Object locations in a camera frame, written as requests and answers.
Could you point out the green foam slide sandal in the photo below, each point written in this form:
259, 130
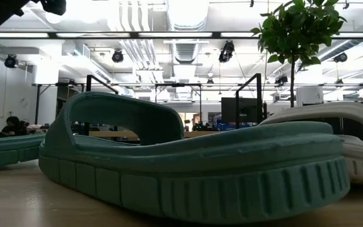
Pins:
5, 151
200, 176

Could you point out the black metal shoe shelf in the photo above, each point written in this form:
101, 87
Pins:
259, 94

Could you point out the black ceiling spot lamp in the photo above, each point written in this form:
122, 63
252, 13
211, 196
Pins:
11, 60
117, 56
340, 57
281, 79
226, 51

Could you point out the person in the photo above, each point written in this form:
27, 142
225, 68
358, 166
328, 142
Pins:
13, 124

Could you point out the black background monitor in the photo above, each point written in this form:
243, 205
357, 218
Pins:
228, 110

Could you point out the blue storage crates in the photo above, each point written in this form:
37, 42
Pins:
228, 127

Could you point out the potted green leafy plant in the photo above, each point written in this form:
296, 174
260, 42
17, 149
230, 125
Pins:
298, 28

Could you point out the white cylinder appliance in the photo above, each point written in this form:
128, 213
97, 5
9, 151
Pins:
309, 96

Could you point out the black partition panels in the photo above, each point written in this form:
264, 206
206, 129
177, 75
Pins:
351, 127

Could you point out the black ceiling light rail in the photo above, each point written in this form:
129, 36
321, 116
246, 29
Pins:
134, 35

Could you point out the dark background table frame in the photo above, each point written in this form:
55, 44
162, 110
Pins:
38, 104

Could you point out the silver ventilation duct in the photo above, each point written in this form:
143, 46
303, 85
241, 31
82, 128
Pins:
186, 50

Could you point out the black background station frame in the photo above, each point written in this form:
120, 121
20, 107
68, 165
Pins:
178, 84

